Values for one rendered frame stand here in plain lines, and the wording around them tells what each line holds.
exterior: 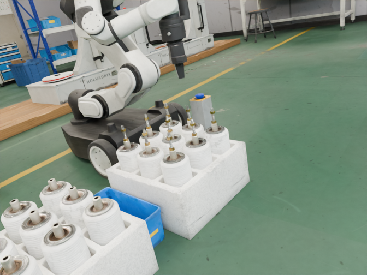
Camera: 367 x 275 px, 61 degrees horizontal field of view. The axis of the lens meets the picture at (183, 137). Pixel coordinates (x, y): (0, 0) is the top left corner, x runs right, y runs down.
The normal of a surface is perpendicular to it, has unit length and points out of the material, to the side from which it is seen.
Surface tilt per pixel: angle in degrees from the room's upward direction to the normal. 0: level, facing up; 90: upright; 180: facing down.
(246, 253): 0
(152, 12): 90
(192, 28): 90
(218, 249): 0
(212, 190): 90
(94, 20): 65
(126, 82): 90
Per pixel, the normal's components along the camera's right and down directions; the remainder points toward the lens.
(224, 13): -0.61, 0.40
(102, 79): 0.77, 0.11
